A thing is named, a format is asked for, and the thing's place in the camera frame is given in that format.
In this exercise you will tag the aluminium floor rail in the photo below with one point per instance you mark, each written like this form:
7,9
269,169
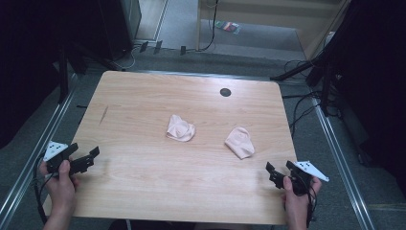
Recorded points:
32,159
341,159

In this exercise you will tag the pink sock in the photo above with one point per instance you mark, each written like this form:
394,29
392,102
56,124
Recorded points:
180,128
240,142

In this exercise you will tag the dark curtain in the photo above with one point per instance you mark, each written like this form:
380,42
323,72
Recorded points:
379,80
25,64

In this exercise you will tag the black metal stand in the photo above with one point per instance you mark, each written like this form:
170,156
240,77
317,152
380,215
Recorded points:
63,76

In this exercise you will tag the black round table grommet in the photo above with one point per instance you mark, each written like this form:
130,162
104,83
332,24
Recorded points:
225,92

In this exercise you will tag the person's left hand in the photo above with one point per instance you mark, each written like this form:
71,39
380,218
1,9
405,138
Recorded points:
61,189

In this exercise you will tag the colourful packet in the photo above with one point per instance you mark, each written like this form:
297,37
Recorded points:
228,26

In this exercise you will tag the black cabinet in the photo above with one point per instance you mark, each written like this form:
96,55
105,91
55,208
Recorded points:
121,22

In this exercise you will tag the person's right hand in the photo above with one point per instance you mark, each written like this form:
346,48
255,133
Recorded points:
297,204

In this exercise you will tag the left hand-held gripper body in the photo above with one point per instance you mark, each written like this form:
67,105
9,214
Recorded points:
54,150

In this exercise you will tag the black tripod stand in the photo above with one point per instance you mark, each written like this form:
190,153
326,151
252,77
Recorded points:
325,64

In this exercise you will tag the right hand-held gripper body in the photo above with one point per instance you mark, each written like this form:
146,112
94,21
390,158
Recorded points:
303,179

